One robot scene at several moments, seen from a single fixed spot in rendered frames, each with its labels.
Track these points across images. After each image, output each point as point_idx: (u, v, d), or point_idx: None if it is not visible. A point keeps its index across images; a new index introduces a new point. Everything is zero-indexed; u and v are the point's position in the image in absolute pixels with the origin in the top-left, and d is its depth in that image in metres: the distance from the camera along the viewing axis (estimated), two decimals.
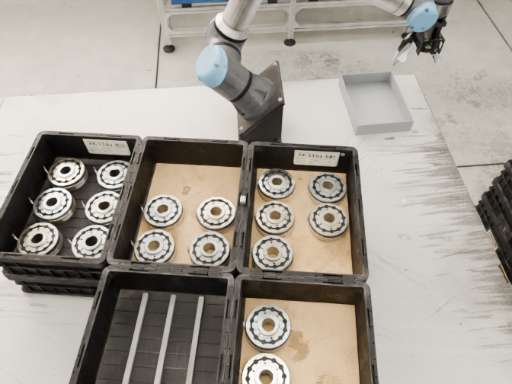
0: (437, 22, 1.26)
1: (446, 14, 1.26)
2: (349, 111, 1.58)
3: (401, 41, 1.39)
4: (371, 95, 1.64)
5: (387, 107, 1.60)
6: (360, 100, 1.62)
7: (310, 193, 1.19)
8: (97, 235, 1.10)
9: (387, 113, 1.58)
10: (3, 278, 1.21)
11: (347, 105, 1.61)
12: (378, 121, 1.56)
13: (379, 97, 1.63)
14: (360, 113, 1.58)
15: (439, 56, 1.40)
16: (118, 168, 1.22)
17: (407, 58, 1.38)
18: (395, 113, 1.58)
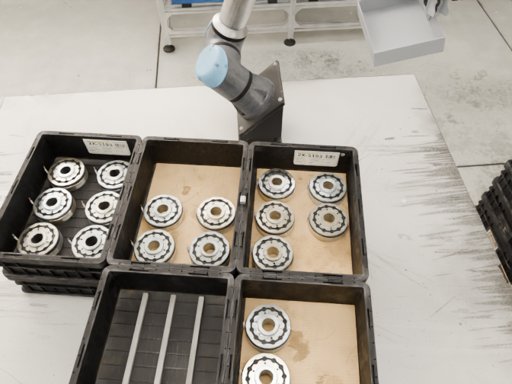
0: None
1: None
2: (368, 40, 1.35)
3: None
4: (396, 19, 1.39)
5: (416, 29, 1.34)
6: (382, 26, 1.38)
7: (310, 193, 1.19)
8: (97, 235, 1.10)
9: (415, 35, 1.32)
10: (3, 278, 1.21)
11: None
12: None
13: (405, 20, 1.37)
14: (381, 41, 1.35)
15: (446, 10, 1.26)
16: (118, 168, 1.22)
17: (434, 10, 1.25)
18: (426, 34, 1.31)
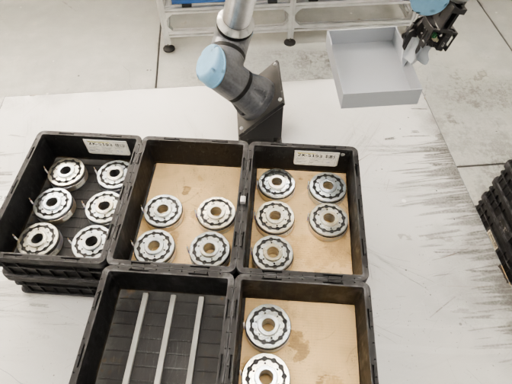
0: (456, 7, 0.98)
1: None
2: (336, 78, 1.18)
3: (404, 37, 1.11)
4: (368, 58, 1.23)
5: (388, 73, 1.19)
6: (352, 64, 1.22)
7: (310, 193, 1.19)
8: (97, 235, 1.10)
9: (388, 80, 1.17)
10: (3, 278, 1.21)
11: None
12: (374, 91, 1.15)
13: (378, 61, 1.22)
14: (350, 80, 1.18)
15: (426, 59, 1.12)
16: (118, 168, 1.22)
17: (414, 56, 1.10)
18: (399, 81, 1.17)
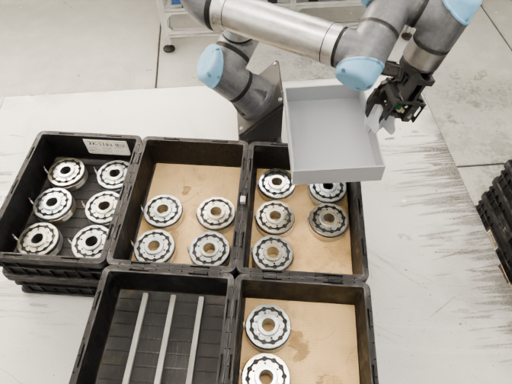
0: (423, 78, 0.83)
1: (436, 68, 0.83)
2: (289, 145, 1.02)
3: (366, 104, 0.96)
4: (329, 120, 1.08)
5: (351, 139, 1.04)
6: (311, 126, 1.07)
7: (310, 193, 1.19)
8: (97, 235, 1.10)
9: (350, 148, 1.02)
10: (3, 278, 1.21)
11: (289, 135, 1.05)
12: (332, 162, 1.00)
13: (340, 123, 1.07)
14: (305, 148, 1.03)
15: (392, 128, 0.97)
16: (118, 168, 1.22)
17: (378, 126, 0.95)
18: (362, 150, 1.01)
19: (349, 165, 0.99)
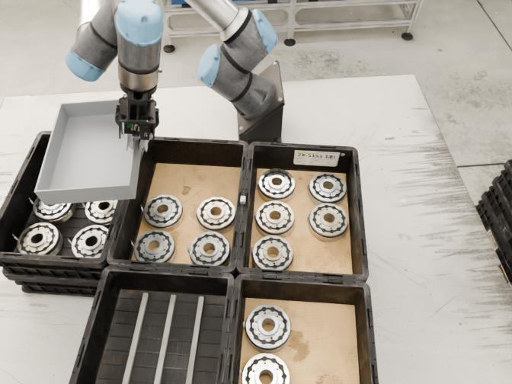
0: (133, 97, 0.81)
1: (148, 87, 0.81)
2: (54, 163, 1.00)
3: (116, 120, 0.94)
4: (106, 136, 1.05)
5: (120, 156, 1.01)
6: (84, 143, 1.04)
7: (310, 193, 1.19)
8: (97, 235, 1.10)
9: (114, 166, 1.00)
10: (3, 278, 1.21)
11: (60, 152, 1.03)
12: (92, 180, 0.97)
13: (115, 139, 1.04)
14: (72, 165, 1.00)
15: (145, 145, 0.95)
16: None
17: (126, 143, 0.93)
18: (126, 168, 0.99)
19: (107, 184, 0.97)
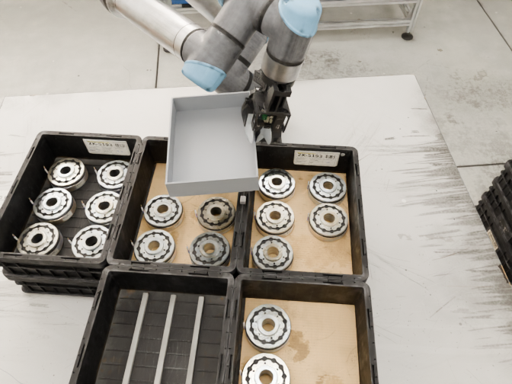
0: (278, 89, 0.82)
1: (292, 78, 0.82)
2: (172, 156, 1.01)
3: (241, 113, 0.95)
4: (217, 129, 1.07)
5: (235, 149, 1.03)
6: (197, 137, 1.06)
7: (310, 193, 1.19)
8: (97, 235, 1.10)
9: (232, 158, 1.01)
10: (3, 278, 1.21)
11: (175, 145, 1.04)
12: (213, 173, 0.99)
13: (228, 132, 1.06)
14: (189, 158, 1.02)
15: (268, 137, 0.96)
16: (118, 168, 1.22)
17: (252, 136, 0.94)
18: (244, 160, 1.01)
19: (229, 176, 0.98)
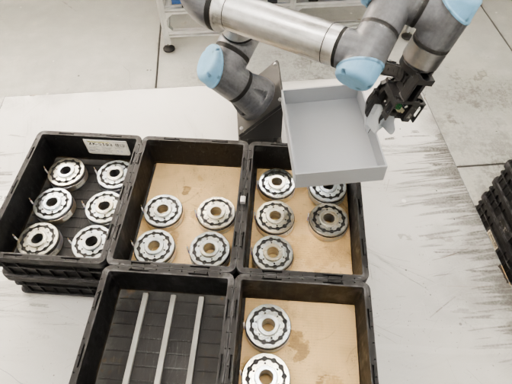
0: (422, 78, 0.83)
1: (436, 68, 0.83)
2: None
3: (366, 104, 0.96)
4: (328, 121, 1.08)
5: (351, 140, 1.03)
6: (310, 129, 1.06)
7: (310, 193, 1.19)
8: (97, 235, 1.10)
9: (350, 149, 1.02)
10: (3, 278, 1.21)
11: None
12: (334, 164, 1.00)
13: (340, 124, 1.07)
14: (306, 150, 1.02)
15: (392, 128, 0.97)
16: (118, 168, 1.22)
17: (378, 126, 0.95)
18: (363, 151, 1.01)
19: (350, 166, 0.99)
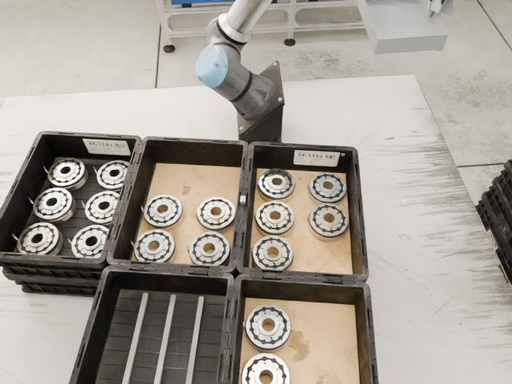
0: None
1: None
2: (369, 28, 1.31)
3: None
4: (395, 12, 1.36)
5: (415, 24, 1.32)
6: (382, 17, 1.35)
7: (310, 193, 1.19)
8: (97, 235, 1.10)
9: (415, 30, 1.31)
10: (3, 278, 1.21)
11: (366, 23, 1.34)
12: None
13: (405, 14, 1.35)
14: (381, 30, 1.31)
15: (450, 9, 1.26)
16: (118, 168, 1.22)
17: (440, 5, 1.24)
18: (425, 31, 1.30)
19: None
